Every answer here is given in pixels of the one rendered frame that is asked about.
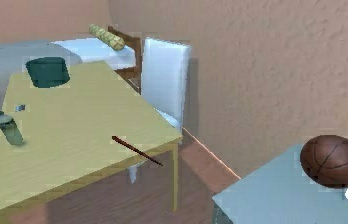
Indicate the yellow wooden table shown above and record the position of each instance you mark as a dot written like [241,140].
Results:
[82,113]

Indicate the green checked bolster pillow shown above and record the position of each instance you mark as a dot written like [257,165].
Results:
[107,37]

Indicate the green glass bottle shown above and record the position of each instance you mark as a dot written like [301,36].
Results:
[10,130]

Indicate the brown basketball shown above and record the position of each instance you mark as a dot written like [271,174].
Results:
[332,160]

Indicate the white chair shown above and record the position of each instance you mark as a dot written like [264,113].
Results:
[164,80]

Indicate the dark green bin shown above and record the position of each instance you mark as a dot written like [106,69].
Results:
[47,72]

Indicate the dark red pencil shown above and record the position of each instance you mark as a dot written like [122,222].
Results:
[136,150]

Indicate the small grey object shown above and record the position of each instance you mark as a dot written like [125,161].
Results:
[20,107]

